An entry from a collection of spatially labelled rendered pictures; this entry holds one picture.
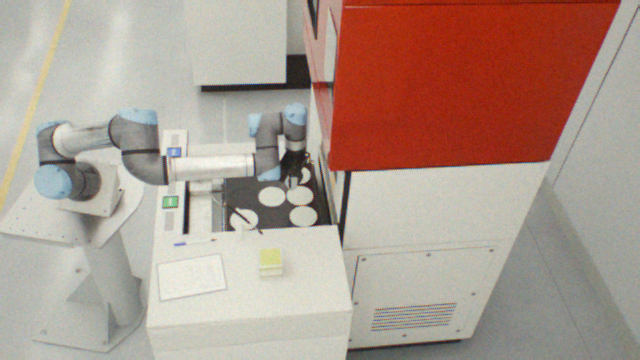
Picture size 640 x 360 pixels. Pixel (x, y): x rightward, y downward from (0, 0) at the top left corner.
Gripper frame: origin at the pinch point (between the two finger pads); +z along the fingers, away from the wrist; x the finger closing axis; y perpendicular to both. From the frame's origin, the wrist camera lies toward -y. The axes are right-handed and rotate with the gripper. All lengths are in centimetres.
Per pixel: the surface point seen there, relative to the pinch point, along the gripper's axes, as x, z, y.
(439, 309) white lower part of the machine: -61, 63, 26
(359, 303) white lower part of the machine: -32, 53, 4
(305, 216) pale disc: -7.5, 9.2, -1.3
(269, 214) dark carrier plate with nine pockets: 4.1, 9.3, -7.5
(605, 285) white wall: -127, 88, 102
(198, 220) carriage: 25.2, 11.4, -22.4
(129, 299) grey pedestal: 63, 80, -33
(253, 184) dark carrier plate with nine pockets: 17.7, 9.3, 1.9
